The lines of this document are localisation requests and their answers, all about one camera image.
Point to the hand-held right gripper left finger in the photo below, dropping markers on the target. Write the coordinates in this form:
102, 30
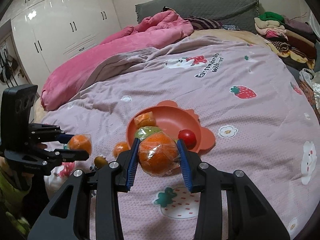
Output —
133, 165

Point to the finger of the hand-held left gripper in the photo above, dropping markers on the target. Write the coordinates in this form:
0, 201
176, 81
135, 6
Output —
72, 155
63, 137

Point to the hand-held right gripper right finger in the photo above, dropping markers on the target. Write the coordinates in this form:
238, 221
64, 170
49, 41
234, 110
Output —
185, 167

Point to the orange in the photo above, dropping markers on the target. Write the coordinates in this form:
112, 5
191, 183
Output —
157, 155
121, 149
80, 143
145, 120

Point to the brown longan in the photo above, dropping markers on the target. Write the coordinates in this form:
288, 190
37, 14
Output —
100, 161

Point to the red tomato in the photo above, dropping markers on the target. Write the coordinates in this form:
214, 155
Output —
187, 137

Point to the green pear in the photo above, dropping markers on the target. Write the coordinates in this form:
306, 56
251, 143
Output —
146, 132

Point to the orange plastic plate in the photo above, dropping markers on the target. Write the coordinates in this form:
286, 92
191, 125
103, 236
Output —
172, 117

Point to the person's left forearm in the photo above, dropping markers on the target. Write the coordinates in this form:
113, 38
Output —
10, 195

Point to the person's left hand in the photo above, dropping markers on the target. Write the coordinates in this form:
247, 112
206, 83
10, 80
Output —
41, 146

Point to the dark hanging bag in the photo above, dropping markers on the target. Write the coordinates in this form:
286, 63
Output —
6, 65

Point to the pink strawberry printed blanket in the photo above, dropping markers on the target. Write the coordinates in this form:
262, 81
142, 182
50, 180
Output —
250, 120

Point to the pink duvet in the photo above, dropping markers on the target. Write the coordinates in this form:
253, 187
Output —
100, 55

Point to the white wardrobe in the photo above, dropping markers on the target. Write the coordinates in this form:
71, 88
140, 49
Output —
62, 12

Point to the beige bed sheet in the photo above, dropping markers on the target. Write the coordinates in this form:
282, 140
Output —
225, 36

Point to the dark striped cloth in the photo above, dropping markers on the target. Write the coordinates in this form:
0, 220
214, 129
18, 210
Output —
202, 23

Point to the dark floral pillow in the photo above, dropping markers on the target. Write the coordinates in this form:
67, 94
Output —
231, 27

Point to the white plastic bag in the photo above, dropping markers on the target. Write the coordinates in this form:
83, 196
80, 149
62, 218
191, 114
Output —
306, 74

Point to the grey quilted headboard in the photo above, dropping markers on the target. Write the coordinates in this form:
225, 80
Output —
212, 10

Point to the stack of folded clothes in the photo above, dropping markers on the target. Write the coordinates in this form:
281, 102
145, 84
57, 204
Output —
287, 40

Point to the white satin curtain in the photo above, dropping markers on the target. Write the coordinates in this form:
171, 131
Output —
314, 25

